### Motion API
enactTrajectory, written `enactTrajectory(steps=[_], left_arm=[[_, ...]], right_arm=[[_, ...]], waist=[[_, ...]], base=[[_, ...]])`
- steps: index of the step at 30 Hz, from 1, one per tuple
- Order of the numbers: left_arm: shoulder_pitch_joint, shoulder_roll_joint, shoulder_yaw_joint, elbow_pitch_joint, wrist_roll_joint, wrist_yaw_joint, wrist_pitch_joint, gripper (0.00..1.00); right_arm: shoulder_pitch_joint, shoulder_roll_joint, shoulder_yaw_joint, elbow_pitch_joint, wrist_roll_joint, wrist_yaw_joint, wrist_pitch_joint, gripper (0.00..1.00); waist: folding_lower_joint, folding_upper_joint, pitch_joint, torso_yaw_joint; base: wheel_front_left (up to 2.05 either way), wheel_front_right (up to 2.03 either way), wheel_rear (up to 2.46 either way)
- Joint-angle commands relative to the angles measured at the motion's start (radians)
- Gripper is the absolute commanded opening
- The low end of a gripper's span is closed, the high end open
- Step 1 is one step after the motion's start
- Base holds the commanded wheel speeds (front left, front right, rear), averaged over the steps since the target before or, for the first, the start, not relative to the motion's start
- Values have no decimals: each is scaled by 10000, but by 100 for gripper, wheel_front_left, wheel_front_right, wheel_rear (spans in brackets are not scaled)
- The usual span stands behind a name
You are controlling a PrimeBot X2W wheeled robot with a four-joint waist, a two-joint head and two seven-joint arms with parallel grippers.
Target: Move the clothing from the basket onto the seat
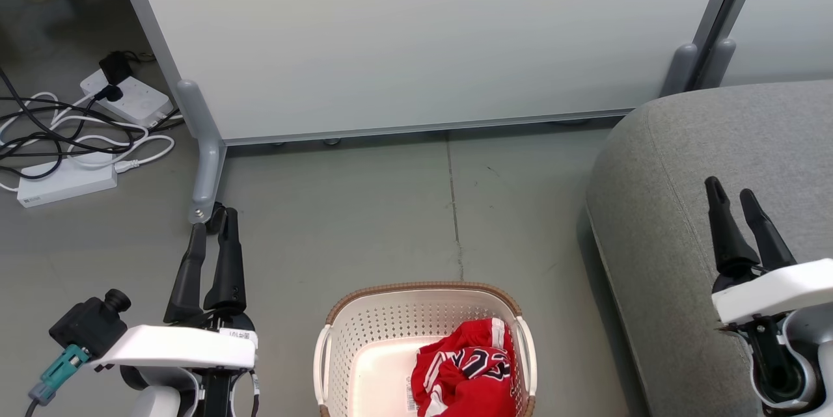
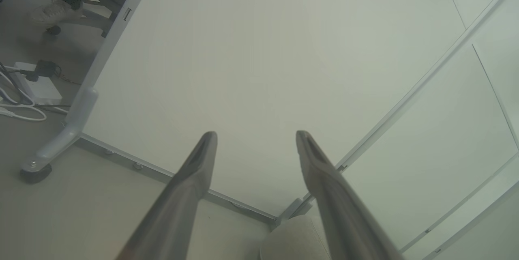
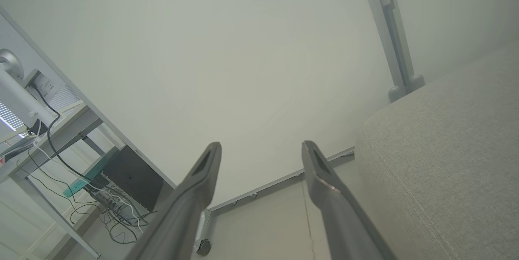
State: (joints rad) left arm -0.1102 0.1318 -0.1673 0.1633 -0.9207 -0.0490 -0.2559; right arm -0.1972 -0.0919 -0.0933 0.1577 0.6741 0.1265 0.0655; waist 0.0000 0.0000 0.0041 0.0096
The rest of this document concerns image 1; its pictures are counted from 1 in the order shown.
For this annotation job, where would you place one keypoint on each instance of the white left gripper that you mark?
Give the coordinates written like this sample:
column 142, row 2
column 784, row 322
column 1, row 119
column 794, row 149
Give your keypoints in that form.
column 182, row 347

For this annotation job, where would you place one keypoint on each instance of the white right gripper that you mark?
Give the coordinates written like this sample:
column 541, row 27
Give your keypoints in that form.
column 774, row 290

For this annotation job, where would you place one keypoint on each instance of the red jersey with navy lettering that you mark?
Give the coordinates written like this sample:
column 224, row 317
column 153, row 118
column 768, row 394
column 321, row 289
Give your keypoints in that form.
column 465, row 371

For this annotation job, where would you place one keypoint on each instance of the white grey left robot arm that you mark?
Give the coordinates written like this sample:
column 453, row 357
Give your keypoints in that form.
column 163, row 401

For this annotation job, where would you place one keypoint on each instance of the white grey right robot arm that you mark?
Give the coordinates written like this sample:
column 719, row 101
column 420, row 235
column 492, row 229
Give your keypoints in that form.
column 807, row 352

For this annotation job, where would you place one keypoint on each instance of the grey fabric sofa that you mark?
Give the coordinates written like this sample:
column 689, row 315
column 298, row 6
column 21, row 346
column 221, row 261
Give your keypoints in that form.
column 670, row 209

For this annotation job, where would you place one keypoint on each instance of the grey partition foot with caster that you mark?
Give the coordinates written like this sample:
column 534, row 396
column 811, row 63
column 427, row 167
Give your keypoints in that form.
column 207, row 157

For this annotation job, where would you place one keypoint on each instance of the long white power strip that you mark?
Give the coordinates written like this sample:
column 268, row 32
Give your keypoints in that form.
column 65, row 184

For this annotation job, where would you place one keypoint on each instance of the white perforated laundry basket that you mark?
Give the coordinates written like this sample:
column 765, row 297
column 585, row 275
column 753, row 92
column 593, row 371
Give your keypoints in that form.
column 384, row 339

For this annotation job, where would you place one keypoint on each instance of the square white power strip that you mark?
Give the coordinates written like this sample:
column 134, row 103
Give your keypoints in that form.
column 133, row 101

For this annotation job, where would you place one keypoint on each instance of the black plug adapter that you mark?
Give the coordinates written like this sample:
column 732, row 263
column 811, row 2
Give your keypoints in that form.
column 116, row 67

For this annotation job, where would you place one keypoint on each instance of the narrow white partition panel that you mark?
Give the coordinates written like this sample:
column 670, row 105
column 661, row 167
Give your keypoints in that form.
column 787, row 13

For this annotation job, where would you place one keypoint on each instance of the white barcode label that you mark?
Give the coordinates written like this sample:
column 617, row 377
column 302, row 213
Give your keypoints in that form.
column 411, row 399

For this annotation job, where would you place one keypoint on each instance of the large white partition panel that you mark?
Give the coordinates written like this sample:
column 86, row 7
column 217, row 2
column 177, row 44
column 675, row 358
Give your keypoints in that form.
column 423, row 33

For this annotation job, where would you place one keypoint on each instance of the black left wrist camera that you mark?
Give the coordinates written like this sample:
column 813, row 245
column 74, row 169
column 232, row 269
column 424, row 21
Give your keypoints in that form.
column 88, row 326

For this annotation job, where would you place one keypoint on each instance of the teal left camera connector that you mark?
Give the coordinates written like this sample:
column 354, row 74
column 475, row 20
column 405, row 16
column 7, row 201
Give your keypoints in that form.
column 58, row 371

